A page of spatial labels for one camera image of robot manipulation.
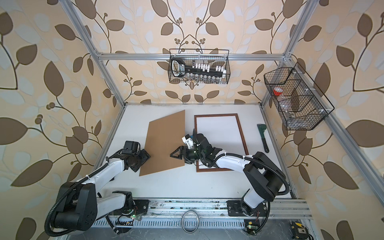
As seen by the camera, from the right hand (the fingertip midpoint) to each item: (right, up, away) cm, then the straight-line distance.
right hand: (173, 158), depth 77 cm
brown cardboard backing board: (-10, +9, +24) cm, 27 cm away
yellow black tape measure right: (+58, -30, -10) cm, 66 cm away
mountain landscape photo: (+31, +11, +28) cm, 43 cm away
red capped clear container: (+61, +37, +11) cm, 72 cm away
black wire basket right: (+64, +28, -3) cm, 70 cm away
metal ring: (+13, -30, -5) cm, 33 cm away
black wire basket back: (+14, +49, +36) cm, 62 cm away
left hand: (-18, -3, +12) cm, 22 cm away
